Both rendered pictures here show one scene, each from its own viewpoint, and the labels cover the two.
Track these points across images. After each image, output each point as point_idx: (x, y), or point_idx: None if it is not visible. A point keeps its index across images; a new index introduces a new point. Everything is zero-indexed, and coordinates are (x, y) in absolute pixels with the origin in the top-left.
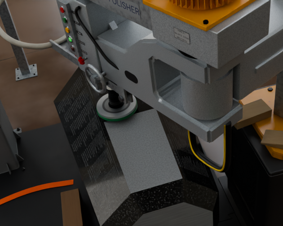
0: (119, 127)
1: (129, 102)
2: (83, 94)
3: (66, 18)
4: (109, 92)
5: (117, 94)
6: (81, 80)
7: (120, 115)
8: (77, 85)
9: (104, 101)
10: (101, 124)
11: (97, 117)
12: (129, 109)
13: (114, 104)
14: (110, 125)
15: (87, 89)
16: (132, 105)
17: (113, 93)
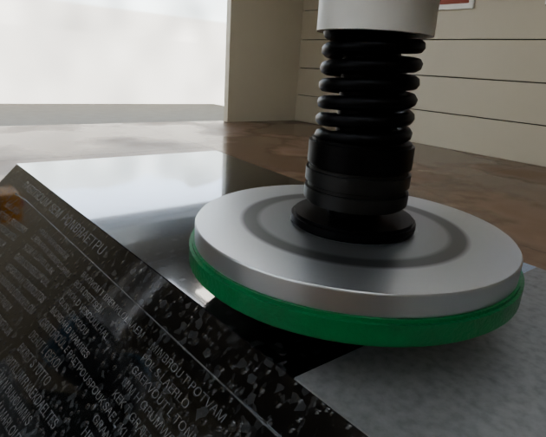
0: (484, 403)
1: (429, 214)
2: (28, 263)
3: None
4: (366, 68)
5: (411, 112)
6: (13, 217)
7: (485, 274)
8: None
9: (252, 217)
10: (269, 407)
11: (188, 355)
12: (496, 244)
13: (377, 205)
14: (387, 398)
15: (57, 231)
16: (478, 226)
17: (402, 88)
